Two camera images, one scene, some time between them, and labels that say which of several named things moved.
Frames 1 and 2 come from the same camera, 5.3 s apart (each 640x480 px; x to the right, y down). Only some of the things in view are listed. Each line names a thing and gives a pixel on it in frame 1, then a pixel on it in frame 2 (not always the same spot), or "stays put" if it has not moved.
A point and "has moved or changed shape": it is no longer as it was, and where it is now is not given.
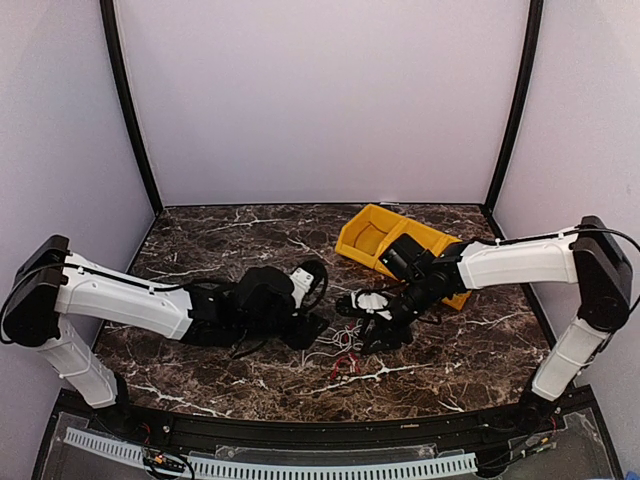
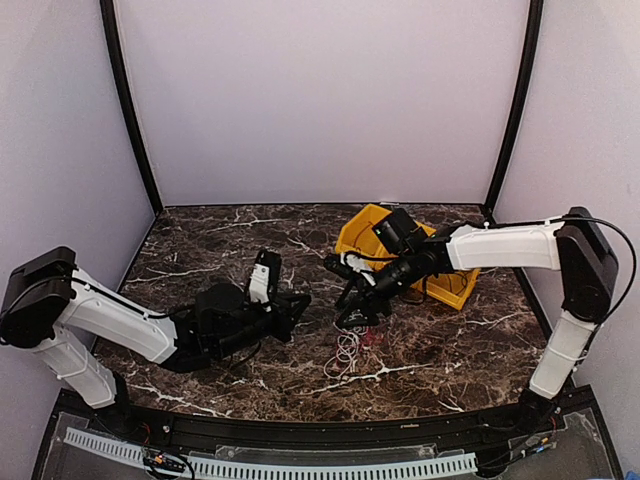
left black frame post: [109, 21] stays put
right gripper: [384, 330] to [360, 301]
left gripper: [306, 332] to [287, 316]
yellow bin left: [366, 233] stays put
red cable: [355, 360] has moved or changed shape
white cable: [347, 336] has moved or changed shape
